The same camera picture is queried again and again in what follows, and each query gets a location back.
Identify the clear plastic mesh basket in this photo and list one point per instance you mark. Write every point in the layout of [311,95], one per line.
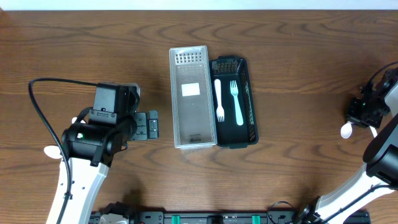
[193,116]

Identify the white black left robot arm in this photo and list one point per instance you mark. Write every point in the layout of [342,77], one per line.
[91,142]

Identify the white plastic spoon under arm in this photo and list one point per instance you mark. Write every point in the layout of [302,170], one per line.
[53,152]

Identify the white plastic fork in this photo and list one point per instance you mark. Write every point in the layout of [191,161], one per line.
[373,131]

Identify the mint green plastic fork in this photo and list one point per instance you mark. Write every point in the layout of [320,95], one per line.
[234,92]

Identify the white plastic spoon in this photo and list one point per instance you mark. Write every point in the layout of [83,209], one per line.
[75,118]
[346,130]

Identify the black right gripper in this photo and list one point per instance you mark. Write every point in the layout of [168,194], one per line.
[351,114]

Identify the black plastic mesh basket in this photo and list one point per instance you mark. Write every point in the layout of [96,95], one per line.
[229,134]

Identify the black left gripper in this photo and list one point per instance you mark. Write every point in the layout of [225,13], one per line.
[149,125]

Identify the pale pink plastic fork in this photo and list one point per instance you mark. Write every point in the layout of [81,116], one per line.
[219,109]

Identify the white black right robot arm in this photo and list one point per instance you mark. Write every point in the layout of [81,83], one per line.
[378,174]

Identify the white label in clear basket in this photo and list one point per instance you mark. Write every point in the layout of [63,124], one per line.
[190,89]

